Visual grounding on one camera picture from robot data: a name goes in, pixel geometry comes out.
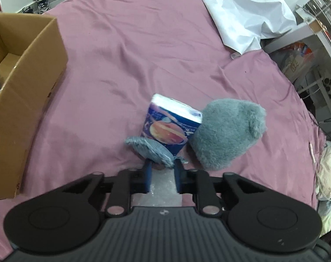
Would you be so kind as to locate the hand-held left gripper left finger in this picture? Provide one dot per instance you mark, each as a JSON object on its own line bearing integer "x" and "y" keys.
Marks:
{"x": 147, "y": 177}

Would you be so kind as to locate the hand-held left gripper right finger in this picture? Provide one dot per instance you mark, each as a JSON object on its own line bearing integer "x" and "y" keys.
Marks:
{"x": 177, "y": 177}

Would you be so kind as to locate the clear bubble wrap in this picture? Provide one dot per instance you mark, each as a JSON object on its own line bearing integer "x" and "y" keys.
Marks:
{"x": 162, "y": 191}

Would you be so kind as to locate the blue tissue pack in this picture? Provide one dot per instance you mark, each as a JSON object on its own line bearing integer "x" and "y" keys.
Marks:
{"x": 165, "y": 131}

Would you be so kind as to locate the grey plush hat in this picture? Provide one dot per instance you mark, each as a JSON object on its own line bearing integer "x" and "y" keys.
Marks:
{"x": 223, "y": 136}

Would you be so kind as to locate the brown cardboard box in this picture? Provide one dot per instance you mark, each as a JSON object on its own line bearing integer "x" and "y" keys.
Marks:
{"x": 23, "y": 114}

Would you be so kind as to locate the pink bed sheet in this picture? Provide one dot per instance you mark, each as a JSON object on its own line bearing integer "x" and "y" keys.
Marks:
{"x": 127, "y": 46}

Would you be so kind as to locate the cream blanket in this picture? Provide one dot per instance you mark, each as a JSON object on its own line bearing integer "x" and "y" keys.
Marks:
{"x": 329, "y": 169}

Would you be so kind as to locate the printed plastic bag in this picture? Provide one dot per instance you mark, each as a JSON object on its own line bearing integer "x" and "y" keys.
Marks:
{"x": 294, "y": 60}

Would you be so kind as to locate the bundle of white tubes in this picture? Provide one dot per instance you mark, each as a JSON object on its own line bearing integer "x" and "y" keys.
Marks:
{"x": 329, "y": 86}

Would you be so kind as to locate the white sheet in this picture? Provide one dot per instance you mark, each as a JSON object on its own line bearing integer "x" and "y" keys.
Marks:
{"x": 236, "y": 11}

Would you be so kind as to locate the white desk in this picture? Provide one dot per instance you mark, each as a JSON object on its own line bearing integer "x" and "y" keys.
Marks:
{"x": 291, "y": 38}

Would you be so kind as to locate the white drawer organizer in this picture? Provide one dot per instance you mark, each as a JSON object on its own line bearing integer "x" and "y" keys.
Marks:
{"x": 322, "y": 8}

